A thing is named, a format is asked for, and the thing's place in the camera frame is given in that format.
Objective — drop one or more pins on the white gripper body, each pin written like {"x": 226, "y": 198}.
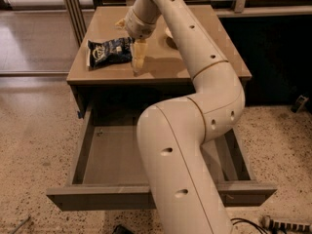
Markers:
{"x": 137, "y": 27}

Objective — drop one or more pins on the blue chip bag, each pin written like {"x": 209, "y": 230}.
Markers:
{"x": 109, "y": 52}

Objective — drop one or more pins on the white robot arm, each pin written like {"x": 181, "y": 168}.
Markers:
{"x": 170, "y": 133}

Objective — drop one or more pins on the grey cabinet with glossy top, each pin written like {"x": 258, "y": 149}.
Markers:
{"x": 163, "y": 65}

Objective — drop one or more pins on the open grey top drawer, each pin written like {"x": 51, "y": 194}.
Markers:
{"x": 107, "y": 174}

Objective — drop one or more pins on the white bowl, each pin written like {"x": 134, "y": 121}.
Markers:
{"x": 168, "y": 33}

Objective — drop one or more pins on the small black floor object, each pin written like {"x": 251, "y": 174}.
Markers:
{"x": 120, "y": 229}

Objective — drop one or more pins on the metal rod on floor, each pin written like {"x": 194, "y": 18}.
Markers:
{"x": 20, "y": 225}

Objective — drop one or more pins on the white power strip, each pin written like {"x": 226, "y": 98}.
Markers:
{"x": 286, "y": 224}

